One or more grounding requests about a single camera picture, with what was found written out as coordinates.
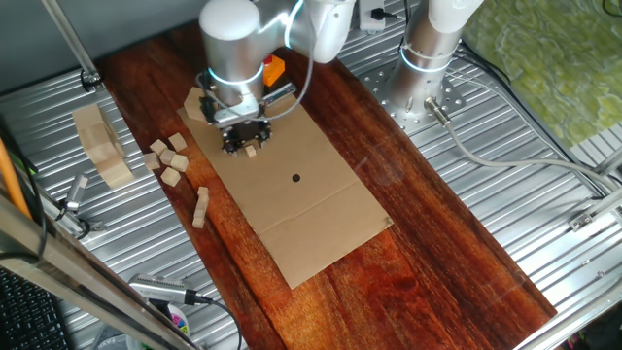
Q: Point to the black power plug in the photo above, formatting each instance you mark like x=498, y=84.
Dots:
x=379, y=13

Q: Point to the orange pole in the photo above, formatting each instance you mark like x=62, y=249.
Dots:
x=10, y=180

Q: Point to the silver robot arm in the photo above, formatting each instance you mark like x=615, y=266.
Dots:
x=228, y=48

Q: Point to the red-brown wooden board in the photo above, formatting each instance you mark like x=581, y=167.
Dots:
x=413, y=243

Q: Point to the metal frame bar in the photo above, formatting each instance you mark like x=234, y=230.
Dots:
x=73, y=272

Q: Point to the aluminium robot mounting plate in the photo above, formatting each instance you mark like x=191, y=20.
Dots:
x=452, y=97

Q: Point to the aluminium profile bar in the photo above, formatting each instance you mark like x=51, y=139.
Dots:
x=595, y=209

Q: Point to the orange emergency stop button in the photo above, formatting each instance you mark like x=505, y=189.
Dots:
x=273, y=69

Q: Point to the large wooden block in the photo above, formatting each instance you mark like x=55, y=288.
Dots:
x=104, y=154
x=92, y=141
x=87, y=117
x=194, y=104
x=115, y=173

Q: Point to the black wrist-mounted device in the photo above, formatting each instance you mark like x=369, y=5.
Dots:
x=206, y=104

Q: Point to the black keyboard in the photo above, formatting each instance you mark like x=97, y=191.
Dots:
x=29, y=316

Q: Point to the white power strip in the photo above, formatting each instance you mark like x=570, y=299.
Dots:
x=367, y=22

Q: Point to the orange box red button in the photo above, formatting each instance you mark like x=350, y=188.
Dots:
x=281, y=94

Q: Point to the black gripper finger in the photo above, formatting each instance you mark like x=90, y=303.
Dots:
x=264, y=141
x=231, y=146

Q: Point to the metal stand pole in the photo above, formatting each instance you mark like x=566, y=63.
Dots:
x=68, y=41

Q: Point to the silver wrist bracket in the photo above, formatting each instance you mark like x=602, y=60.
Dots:
x=235, y=114

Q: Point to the silver camera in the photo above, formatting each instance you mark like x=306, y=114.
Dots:
x=155, y=288
x=77, y=187

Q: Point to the brown cardboard sheet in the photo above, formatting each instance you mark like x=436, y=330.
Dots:
x=291, y=219

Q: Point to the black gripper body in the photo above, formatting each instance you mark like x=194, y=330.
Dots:
x=245, y=130

